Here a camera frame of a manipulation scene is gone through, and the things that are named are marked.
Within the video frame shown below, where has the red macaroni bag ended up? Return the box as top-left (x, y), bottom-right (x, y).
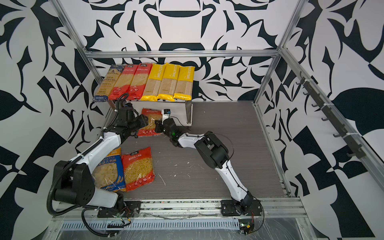
top-left (122, 147), bottom-right (155, 192)
top-left (138, 108), bottom-right (163, 137)

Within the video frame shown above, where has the red noodle bag long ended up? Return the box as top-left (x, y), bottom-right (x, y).
top-left (127, 63), bottom-right (153, 101)

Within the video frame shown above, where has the yellow spaghetti bag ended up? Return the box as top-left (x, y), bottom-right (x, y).
top-left (174, 66), bottom-right (195, 101)
top-left (157, 64), bottom-right (181, 102)
top-left (140, 64), bottom-right (168, 102)

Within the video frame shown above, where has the red long spaghetti bag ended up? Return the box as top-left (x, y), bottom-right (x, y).
top-left (109, 65), bottom-right (139, 100)

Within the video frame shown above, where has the blue-ended spaghetti bag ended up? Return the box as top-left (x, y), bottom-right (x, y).
top-left (93, 65), bottom-right (125, 102)

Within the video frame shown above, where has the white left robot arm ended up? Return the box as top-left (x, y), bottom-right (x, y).
top-left (46, 93), bottom-right (149, 238)

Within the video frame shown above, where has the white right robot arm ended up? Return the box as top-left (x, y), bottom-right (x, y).
top-left (155, 119), bottom-right (263, 217)

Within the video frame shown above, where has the white two-tier shelf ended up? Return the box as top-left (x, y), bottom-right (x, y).
top-left (107, 99), bottom-right (193, 127)

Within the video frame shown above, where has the blue-bottom pasta bag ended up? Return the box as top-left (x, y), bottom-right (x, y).
top-left (92, 148), bottom-right (126, 192)

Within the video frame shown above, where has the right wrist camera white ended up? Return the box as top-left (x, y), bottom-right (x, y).
top-left (162, 109), bottom-right (171, 122)

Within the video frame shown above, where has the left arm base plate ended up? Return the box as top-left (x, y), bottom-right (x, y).
top-left (97, 201), bottom-right (142, 218)

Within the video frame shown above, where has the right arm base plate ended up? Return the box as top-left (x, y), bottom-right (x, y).
top-left (220, 199), bottom-right (263, 217)

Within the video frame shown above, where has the white slotted cable duct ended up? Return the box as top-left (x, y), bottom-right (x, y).
top-left (61, 219), bottom-right (240, 231)

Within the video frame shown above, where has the aluminium frame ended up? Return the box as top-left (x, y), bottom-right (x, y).
top-left (52, 1), bottom-right (384, 188)

